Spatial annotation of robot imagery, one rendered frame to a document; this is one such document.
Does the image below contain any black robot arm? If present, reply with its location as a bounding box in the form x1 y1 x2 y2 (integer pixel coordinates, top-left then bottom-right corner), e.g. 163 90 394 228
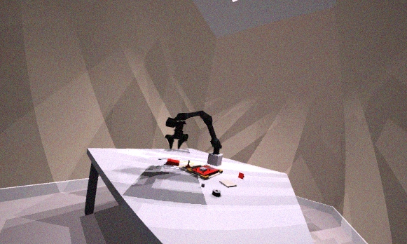
166 111 222 155

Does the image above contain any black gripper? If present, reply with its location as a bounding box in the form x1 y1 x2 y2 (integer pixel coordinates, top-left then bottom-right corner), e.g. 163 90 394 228
165 128 187 149

